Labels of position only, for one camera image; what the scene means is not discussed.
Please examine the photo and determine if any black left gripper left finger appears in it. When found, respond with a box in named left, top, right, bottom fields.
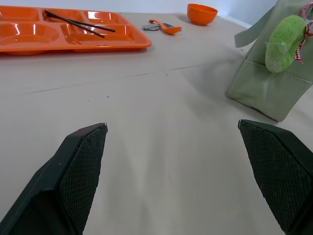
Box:
left=0, top=122, right=109, bottom=235

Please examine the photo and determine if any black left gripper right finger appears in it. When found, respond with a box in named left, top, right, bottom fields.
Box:
left=238, top=119, right=313, bottom=235

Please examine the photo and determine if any green fabric bag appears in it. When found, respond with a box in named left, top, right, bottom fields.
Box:
left=226, top=0, right=313, bottom=122

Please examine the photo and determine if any red checked ribbon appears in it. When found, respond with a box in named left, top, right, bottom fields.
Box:
left=293, top=21, right=313, bottom=64

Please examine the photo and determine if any green plush charm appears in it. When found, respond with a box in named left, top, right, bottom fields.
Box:
left=265, top=15, right=307, bottom=74

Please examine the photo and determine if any orange compartment tray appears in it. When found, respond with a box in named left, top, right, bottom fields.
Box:
left=0, top=5, right=153, bottom=56

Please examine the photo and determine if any black chopstick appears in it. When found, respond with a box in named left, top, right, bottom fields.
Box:
left=44, top=10, right=106, bottom=39
left=45, top=9, right=116, bottom=33

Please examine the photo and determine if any orange plastic bowl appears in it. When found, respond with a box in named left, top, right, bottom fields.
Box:
left=187, top=3, right=219, bottom=26

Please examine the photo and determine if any orange plastic spoon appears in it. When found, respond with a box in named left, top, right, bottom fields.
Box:
left=149, top=19, right=182, bottom=35

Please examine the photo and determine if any pink key ring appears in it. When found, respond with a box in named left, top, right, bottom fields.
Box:
left=301, top=1, right=313, bottom=21

